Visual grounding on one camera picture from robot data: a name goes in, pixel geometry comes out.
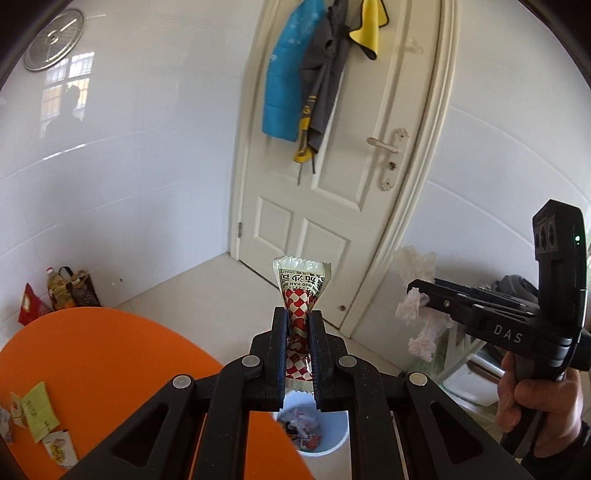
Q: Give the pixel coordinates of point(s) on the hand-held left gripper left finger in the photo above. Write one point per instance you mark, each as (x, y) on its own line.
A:
(281, 355)

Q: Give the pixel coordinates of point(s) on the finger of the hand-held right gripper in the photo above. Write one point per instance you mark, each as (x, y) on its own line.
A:
(461, 304)
(489, 290)

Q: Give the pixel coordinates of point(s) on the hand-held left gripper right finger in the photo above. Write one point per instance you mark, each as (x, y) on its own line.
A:
(316, 355)

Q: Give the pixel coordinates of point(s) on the white tissue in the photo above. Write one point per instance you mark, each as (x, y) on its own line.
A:
(411, 308)

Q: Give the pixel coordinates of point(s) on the red checked snack wrapper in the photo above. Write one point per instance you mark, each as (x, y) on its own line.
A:
(300, 286)

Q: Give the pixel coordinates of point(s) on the light blue plastic bucket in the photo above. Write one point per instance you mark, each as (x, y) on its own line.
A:
(333, 434)

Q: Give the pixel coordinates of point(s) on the person's right forearm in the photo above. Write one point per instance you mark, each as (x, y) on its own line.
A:
(572, 459)

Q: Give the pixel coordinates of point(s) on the person's right hand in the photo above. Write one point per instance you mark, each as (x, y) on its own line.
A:
(535, 415)

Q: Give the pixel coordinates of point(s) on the dark grey cloth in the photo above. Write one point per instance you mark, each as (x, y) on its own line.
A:
(515, 285)

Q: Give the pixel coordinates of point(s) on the white tissues in bucket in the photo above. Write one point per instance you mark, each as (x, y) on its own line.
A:
(295, 417)

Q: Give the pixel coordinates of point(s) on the white and green cabinet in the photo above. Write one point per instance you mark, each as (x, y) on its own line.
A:
(466, 369)

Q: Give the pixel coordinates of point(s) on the red wrapper in bucket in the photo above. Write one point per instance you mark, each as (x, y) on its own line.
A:
(308, 444)

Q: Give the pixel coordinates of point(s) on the white panel door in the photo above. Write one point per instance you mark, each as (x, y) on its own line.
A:
(323, 207)

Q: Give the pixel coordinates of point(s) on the round orange table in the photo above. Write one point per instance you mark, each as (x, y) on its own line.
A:
(115, 360)

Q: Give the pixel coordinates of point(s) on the brown patterned bag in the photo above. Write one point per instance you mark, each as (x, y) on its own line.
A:
(83, 288)

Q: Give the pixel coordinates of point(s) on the cooking oil bottle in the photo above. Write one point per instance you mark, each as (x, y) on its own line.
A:
(59, 290)

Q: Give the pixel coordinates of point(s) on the yellow printed snack packet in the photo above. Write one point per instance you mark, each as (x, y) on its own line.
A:
(60, 448)

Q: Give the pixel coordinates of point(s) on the yellow-green flat packet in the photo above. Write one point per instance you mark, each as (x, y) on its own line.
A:
(39, 410)

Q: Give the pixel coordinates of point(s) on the red plastic bag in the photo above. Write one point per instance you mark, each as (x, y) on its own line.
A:
(32, 307)

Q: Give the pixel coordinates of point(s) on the grey and yellow jacket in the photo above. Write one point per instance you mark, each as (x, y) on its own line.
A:
(323, 83)

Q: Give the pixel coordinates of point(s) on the small pale packet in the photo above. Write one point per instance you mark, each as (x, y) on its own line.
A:
(17, 408)

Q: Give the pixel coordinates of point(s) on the crumpled printed wrapper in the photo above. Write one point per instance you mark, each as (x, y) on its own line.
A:
(4, 425)

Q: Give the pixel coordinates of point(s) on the blue padded jacket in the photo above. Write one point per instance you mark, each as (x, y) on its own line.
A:
(291, 69)

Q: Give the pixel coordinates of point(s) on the yellow cloth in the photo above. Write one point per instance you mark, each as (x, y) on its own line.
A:
(369, 27)

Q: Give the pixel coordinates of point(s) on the round metal plate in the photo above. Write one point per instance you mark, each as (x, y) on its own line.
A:
(54, 40)

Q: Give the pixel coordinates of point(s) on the white door frame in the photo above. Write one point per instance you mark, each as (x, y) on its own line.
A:
(438, 138)

